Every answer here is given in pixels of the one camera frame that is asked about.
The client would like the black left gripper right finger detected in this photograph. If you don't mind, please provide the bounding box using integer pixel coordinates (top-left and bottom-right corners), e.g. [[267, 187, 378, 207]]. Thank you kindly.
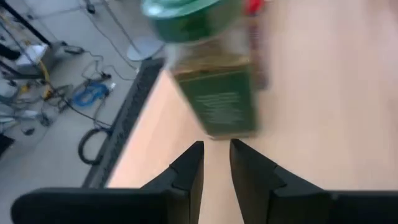
[[229, 138, 398, 224]]

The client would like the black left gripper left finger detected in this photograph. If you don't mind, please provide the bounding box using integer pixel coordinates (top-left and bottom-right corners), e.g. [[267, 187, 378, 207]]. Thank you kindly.
[[10, 140, 205, 224]]

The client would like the oregano glass jar green lid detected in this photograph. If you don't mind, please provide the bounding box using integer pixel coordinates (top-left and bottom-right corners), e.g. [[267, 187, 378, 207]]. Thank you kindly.
[[140, 0, 261, 140]]

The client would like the smoked paprika tin red lid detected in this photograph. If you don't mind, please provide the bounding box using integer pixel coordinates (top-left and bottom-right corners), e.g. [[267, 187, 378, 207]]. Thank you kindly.
[[245, 0, 270, 91]]

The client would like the black power brick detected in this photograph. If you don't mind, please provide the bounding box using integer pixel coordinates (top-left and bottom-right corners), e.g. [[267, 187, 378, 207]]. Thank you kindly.
[[63, 45, 85, 55]]

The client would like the white device box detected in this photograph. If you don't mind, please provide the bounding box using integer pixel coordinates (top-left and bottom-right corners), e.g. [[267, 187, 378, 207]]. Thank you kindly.
[[15, 43, 49, 67]]

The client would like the black cable coil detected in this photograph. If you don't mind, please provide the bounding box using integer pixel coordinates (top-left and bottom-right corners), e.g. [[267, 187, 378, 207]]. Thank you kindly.
[[76, 126, 109, 166]]

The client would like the blue cable coil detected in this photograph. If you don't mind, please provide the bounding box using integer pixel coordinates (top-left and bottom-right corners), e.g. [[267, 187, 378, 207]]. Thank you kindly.
[[72, 82, 110, 108]]

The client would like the yellow cable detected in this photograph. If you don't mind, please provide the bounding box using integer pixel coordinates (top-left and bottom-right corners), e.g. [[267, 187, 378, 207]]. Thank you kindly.
[[37, 59, 53, 100]]

